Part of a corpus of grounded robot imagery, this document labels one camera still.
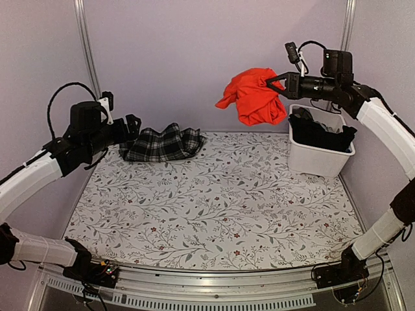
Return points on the grey garment in bin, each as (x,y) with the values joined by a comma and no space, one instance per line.
(329,129)

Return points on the black white plaid skirt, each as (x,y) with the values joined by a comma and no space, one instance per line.
(169,145)

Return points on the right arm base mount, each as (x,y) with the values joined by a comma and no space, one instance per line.
(349,269)

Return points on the right aluminium frame post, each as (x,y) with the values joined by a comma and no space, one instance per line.
(347,30)

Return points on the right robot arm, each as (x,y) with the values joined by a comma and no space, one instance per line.
(364,104)

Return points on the floral patterned table mat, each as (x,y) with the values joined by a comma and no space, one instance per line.
(235,206)

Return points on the aluminium front rail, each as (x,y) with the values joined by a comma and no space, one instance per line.
(155,288)

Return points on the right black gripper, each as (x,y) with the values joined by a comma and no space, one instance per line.
(292,87)

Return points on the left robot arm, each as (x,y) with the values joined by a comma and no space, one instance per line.
(91,131)

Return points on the black garment in bin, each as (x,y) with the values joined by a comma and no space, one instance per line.
(310,133)

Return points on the red orange garment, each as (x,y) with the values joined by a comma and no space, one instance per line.
(255,102)

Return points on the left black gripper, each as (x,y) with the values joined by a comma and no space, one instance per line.
(124,136)

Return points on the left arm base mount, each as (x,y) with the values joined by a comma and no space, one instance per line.
(104,273)

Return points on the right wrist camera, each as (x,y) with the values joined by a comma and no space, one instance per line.
(296,58)

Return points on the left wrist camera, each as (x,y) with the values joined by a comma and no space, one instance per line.
(106,107)

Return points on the white plastic laundry bin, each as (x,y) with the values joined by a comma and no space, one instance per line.
(312,160)

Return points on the left aluminium frame post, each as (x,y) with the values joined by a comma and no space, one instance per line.
(82,25)

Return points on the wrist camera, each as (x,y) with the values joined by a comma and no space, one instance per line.
(296,58)
(106,107)

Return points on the aluminium frame post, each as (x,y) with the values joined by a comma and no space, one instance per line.
(82,25)
(347,30)

